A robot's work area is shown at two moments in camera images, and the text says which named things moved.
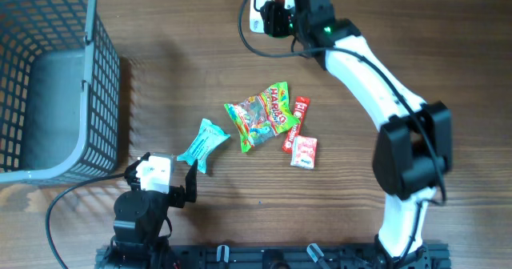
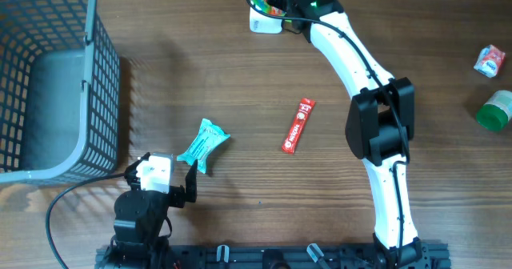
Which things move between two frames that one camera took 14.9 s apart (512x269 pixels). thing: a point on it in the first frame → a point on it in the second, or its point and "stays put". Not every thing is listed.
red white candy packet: (303, 152) → (490, 61)
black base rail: (284, 256) stays put
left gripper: (177, 193) stays put
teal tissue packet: (209, 138) stays put
